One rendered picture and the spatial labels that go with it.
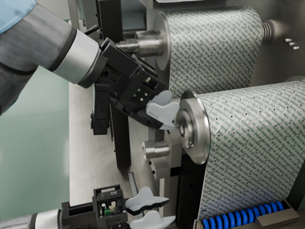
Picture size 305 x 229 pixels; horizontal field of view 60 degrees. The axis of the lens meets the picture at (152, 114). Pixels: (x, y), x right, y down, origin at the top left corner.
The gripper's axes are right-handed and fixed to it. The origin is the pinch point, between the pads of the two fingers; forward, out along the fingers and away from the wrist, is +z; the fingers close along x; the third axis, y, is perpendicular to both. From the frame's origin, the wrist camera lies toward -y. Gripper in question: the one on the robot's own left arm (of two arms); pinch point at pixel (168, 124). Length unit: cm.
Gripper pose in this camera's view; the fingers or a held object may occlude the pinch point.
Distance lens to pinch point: 53.4
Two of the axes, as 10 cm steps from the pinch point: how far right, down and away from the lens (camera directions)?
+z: 7.4, 4.2, 5.3
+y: 6.3, -7.2, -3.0
